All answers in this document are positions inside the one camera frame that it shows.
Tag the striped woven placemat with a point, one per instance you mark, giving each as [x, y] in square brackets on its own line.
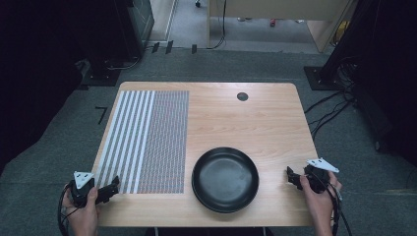
[147, 141]

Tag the dark equipment cabinet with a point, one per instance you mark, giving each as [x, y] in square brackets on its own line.
[141, 19]

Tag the black stand base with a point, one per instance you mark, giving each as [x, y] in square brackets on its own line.
[100, 77]
[319, 80]

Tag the black round plate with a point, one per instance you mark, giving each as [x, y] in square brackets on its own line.
[225, 180]

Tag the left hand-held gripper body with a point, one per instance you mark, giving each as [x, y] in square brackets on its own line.
[86, 191]

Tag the light wooden cabinet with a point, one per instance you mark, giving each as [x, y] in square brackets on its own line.
[278, 8]

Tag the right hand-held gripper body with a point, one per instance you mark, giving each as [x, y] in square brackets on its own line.
[317, 178]

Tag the dark round table grommet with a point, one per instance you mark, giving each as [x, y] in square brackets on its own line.
[242, 96]

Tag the black floor tape mark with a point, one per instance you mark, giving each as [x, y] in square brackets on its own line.
[103, 113]

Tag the person's left hand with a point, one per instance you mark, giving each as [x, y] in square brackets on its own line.
[83, 214]

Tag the person's right hand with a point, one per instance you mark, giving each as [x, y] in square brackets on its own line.
[316, 203]

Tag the small red object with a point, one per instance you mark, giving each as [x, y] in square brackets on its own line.
[272, 22]

